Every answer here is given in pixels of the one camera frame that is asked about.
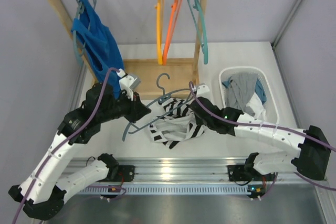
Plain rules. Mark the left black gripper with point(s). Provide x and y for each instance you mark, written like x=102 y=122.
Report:
x=136 y=106

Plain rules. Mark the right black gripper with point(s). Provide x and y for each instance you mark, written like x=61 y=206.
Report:
x=199 y=120

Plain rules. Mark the grey-blue hanger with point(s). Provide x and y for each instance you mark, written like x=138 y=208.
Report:
x=131 y=128
x=79 y=50

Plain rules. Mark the black white striped tank top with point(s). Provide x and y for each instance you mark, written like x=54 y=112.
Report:
x=178 y=124

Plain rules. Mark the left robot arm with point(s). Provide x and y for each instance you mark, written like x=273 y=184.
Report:
x=43 y=194

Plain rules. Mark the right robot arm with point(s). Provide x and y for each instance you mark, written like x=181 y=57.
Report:
x=305 y=152

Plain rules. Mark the blue tank top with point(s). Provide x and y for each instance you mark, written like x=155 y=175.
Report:
x=100 y=46

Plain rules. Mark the orange hanger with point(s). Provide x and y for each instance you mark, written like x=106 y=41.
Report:
x=176 y=6

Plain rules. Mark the yellow hanger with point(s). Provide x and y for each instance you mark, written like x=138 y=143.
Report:
x=159 y=27

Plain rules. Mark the teal hanger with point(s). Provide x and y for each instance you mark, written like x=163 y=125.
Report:
x=201 y=32

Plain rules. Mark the grey-blue hanger under blue top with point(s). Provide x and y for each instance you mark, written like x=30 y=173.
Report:
x=79 y=50

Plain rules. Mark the wooden clothes rack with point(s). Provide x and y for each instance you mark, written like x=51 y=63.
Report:
x=161 y=67

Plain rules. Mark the grey garment in basket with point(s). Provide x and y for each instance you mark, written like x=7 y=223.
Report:
x=241 y=89

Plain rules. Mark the white garment in basket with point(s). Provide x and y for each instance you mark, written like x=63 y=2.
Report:
x=255 y=108

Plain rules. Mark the blue garment in basket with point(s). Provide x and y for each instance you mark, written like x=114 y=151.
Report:
x=259 y=90

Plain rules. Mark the white perforated laundry basket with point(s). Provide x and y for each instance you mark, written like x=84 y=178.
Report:
x=270 y=106

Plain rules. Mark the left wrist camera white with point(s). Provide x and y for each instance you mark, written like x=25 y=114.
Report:
x=128 y=83

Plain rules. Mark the aluminium mounting rail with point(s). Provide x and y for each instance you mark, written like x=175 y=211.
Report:
x=181 y=170

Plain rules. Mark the white slotted cable duct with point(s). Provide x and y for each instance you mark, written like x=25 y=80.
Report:
x=173 y=189

